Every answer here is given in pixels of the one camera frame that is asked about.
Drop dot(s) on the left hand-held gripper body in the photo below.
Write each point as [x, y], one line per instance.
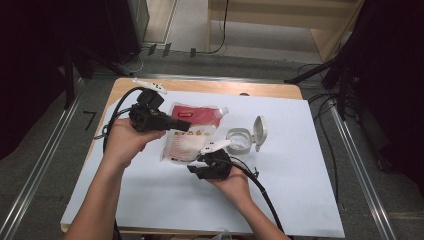
[146, 115]

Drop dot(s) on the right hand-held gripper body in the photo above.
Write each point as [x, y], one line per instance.
[220, 166]

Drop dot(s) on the red and white refill pouch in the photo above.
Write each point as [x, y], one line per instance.
[190, 143]

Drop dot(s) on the white lidded plastic container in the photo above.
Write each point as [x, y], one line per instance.
[241, 140]

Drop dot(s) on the person's right hand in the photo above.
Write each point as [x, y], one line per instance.
[236, 186]

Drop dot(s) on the person's left hand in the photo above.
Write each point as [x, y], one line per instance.
[125, 143]

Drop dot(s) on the wooden table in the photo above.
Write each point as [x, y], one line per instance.
[206, 85]

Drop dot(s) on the black metal stand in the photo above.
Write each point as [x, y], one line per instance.
[69, 83]

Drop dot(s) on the black cabinet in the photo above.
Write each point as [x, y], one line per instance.
[126, 26]

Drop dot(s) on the dark curtain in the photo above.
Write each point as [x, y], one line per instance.
[396, 83]
[40, 66]

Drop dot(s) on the black tripod stand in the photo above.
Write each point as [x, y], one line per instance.
[333, 66]

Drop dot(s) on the metal floor rail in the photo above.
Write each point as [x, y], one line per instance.
[36, 173]
[363, 180]

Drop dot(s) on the light wooden furniture frame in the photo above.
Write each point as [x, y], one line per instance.
[283, 13]

